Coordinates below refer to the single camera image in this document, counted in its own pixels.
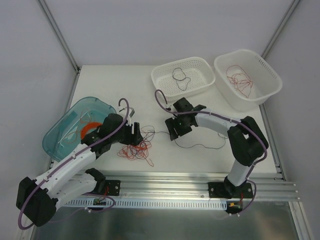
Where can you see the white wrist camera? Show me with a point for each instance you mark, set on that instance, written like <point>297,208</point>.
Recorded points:
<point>171,108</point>
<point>123,111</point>

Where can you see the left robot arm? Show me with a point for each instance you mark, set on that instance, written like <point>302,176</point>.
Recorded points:
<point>38,199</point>

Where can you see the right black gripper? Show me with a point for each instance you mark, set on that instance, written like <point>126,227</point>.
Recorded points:
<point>175,125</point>

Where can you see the teal plastic tub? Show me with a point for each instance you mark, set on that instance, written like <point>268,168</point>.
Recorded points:
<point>65,134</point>

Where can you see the aluminium mounting rail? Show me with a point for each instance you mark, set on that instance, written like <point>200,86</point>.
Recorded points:
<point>182,185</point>

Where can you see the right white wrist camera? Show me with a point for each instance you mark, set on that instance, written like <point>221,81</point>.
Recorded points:
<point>171,108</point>

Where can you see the white perforated basket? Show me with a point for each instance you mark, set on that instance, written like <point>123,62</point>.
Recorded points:
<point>183,78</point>

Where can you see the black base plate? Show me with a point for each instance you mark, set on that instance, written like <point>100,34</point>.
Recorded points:
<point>110,188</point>
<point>217,189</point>

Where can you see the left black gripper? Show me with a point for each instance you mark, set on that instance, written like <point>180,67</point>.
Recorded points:
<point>133,135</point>

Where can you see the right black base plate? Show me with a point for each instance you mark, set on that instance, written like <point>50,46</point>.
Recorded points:
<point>217,189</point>

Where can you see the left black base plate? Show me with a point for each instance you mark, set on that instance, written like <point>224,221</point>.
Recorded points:
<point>110,188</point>

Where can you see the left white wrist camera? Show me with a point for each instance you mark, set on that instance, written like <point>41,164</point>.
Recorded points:
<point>123,111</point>

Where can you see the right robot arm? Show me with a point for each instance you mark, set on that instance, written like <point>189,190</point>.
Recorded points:
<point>246,140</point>

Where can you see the white translucent tub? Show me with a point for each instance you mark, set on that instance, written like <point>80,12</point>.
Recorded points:
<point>245,79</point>

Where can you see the white slotted cable duct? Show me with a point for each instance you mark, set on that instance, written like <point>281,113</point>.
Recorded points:
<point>136,203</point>

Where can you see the red orange cable ball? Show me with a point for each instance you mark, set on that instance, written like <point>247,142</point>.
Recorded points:
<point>140,152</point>

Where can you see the right aluminium frame post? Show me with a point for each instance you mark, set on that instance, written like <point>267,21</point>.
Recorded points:
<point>280,27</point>

